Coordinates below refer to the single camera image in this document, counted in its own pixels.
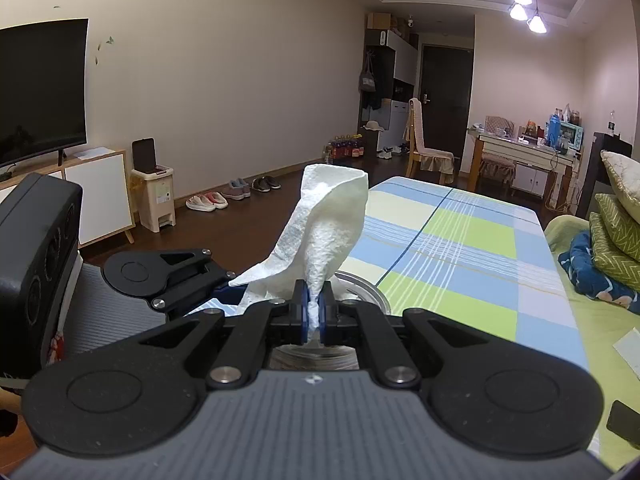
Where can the white wooden television cabinet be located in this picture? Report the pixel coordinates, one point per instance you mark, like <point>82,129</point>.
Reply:
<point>102,195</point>

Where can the green sofa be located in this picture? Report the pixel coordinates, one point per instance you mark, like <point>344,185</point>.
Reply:
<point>595,340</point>

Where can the blue printed blanket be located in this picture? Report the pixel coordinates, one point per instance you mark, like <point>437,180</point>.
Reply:
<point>582,265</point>

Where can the green patterned pillow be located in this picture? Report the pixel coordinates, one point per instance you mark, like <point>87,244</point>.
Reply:
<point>612,255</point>
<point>620,220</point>

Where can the pair of white sneakers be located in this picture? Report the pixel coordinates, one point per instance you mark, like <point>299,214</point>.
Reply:
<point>392,151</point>

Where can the beige pedal trash bin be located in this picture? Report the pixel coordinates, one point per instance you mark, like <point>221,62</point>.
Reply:
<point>152,195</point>

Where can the brown slipper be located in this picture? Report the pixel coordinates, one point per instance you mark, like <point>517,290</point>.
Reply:
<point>272,182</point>
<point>260,186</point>

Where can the black flat television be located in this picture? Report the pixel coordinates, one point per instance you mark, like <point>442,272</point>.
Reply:
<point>42,90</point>

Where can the grey slipper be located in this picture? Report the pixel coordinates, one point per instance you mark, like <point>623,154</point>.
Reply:
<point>242,186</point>
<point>232,191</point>

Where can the checkered tablecloth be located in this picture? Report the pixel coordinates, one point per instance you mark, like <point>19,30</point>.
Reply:
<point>465,260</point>

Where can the white paper towel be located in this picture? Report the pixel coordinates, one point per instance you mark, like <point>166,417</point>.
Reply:
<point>325,220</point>

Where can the dark entrance door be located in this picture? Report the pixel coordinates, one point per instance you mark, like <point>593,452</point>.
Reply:
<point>445,90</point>

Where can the blue water bottle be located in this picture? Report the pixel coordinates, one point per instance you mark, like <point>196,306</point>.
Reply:
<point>554,130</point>

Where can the row of drink bottles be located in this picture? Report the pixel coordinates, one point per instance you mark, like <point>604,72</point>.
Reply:
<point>345,147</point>

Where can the wooden chair with beige cover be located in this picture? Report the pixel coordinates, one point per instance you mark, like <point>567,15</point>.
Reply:
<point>420,135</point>

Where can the white wooden dining table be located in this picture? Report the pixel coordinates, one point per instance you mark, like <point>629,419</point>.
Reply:
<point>520,149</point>

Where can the pink slipper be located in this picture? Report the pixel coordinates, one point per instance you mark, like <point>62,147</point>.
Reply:
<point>197,203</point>
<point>217,199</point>

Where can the dark and white entry cabinet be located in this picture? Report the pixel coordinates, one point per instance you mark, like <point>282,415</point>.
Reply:
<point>395,70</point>

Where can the white paper sheet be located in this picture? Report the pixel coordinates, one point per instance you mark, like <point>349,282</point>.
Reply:
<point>629,352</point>

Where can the hanging grey bag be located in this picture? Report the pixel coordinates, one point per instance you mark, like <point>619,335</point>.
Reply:
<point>367,80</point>

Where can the beige sun hat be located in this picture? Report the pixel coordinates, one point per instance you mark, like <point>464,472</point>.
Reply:
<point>373,127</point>

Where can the dark wooden side cabinet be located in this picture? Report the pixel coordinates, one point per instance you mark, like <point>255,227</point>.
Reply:
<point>592,180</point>

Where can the light blue toaster oven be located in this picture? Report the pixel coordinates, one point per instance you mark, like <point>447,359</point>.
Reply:
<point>571,136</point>

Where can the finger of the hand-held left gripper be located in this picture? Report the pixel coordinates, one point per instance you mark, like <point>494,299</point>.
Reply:
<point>192,272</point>

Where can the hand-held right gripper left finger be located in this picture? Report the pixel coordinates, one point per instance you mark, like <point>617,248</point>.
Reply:
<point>301,310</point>

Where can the small black device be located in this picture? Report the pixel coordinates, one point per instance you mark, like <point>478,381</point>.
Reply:
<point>625,422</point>

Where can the chair with patterned cover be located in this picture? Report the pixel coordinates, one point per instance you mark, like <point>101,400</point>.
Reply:
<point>497,160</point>

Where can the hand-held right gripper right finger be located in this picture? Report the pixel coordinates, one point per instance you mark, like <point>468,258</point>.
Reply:
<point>326,315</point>

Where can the cardboard box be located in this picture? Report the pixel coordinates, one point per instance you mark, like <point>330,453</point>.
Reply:
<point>379,21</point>

